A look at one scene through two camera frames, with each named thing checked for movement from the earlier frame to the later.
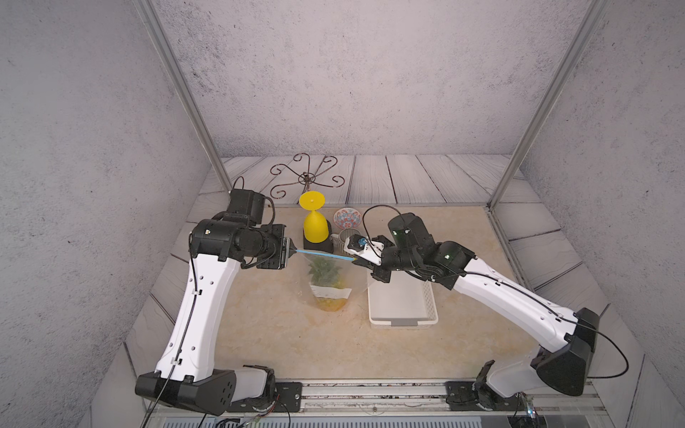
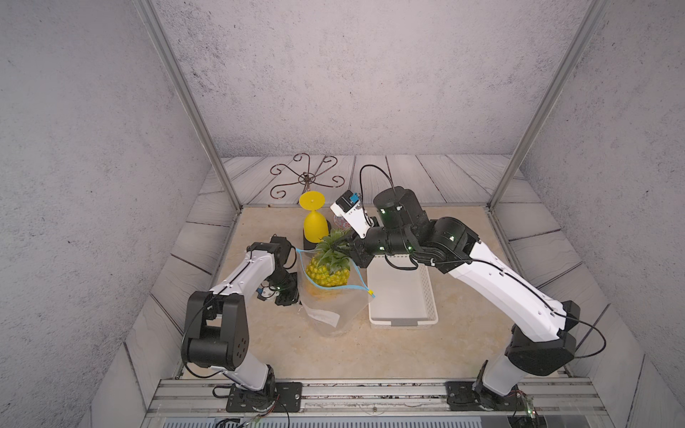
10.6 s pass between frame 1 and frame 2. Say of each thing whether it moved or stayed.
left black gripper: moved
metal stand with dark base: stayed
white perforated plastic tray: stayed
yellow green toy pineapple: moved
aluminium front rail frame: stayed
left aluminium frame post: stayed
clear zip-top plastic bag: moved
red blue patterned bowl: stayed
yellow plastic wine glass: stayed
